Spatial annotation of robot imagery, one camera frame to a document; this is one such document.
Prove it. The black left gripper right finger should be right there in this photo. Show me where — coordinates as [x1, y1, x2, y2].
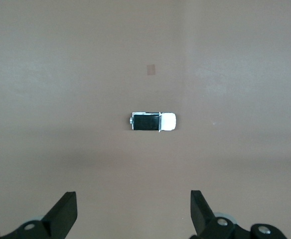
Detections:
[189, 190, 287, 239]

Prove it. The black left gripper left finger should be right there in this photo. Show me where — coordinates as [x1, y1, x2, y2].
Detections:
[0, 191, 78, 239]

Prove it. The white and black toy car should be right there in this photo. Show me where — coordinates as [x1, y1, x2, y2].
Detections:
[129, 112, 178, 133]

